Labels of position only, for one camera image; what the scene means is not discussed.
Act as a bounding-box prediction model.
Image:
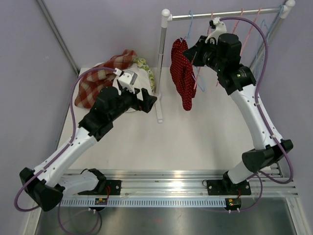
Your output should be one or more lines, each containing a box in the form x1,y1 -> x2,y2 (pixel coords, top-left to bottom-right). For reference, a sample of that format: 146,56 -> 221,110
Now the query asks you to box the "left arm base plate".
78,179 -> 122,196

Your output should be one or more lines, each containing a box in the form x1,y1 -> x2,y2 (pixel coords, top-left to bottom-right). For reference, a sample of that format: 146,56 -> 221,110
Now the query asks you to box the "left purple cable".
13,68 -> 118,232

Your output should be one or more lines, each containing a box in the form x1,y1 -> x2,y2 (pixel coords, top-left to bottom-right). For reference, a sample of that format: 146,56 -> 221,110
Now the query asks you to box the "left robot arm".
20,87 -> 157,212

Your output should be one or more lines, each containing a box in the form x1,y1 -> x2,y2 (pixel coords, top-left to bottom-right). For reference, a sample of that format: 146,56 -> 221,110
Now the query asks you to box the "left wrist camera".
113,69 -> 137,93

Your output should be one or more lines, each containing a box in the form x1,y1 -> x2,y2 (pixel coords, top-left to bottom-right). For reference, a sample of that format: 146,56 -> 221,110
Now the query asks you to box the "blue wire hanger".
250,1 -> 287,72

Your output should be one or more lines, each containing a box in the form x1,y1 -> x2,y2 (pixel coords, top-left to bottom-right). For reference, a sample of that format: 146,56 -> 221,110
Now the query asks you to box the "white slotted cable duct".
61,197 -> 226,208

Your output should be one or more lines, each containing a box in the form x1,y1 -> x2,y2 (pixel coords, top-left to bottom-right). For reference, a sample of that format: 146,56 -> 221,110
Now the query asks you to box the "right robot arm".
183,33 -> 293,195

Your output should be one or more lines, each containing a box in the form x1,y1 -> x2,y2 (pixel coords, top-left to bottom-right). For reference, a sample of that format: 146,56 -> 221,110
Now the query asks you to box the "beige red plaid skirt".
74,49 -> 137,109

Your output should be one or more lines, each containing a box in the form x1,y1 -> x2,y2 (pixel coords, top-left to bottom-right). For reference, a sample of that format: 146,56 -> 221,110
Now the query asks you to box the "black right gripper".
183,36 -> 225,73

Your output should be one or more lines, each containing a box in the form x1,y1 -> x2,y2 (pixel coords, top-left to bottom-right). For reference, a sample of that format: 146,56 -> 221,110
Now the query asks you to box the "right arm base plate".
206,180 -> 251,196

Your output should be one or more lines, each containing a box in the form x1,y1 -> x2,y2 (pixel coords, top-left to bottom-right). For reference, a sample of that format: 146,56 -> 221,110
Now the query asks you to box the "red polka dot skirt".
170,39 -> 196,111

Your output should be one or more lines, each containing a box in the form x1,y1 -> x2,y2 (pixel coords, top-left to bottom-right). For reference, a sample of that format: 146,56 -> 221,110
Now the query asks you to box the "white clothes rack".
155,0 -> 296,124

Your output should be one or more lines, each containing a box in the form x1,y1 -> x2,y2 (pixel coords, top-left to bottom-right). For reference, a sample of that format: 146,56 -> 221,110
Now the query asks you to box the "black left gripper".
109,85 -> 157,121

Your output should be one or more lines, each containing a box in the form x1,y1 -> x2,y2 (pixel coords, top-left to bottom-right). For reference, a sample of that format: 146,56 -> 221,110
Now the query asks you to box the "aluminium mounting rail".
66,158 -> 298,198

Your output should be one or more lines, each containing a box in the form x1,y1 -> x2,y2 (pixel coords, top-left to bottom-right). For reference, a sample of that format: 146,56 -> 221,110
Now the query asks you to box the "blue hanger with plaid skirt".
179,10 -> 206,93

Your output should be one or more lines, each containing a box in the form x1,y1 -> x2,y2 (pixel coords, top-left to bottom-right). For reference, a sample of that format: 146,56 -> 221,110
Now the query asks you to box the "lemon print skirt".
133,57 -> 156,92

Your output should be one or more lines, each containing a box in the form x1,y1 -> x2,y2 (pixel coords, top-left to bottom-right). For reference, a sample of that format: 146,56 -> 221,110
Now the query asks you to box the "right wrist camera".
205,17 -> 227,45

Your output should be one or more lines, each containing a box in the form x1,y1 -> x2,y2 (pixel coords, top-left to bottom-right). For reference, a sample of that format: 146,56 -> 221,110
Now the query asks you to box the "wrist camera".
205,17 -> 227,45
113,69 -> 137,93

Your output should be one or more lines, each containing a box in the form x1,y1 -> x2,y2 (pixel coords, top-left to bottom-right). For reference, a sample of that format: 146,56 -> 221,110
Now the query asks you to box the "pink hanger with plaid skirt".
193,11 -> 214,92

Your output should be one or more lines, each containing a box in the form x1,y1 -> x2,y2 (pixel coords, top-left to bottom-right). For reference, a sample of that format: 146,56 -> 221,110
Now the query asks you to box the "white pleated skirt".
97,61 -> 155,113

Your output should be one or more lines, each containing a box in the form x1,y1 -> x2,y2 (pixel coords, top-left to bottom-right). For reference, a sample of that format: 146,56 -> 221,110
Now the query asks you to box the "pink wire hanger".
241,8 -> 262,56

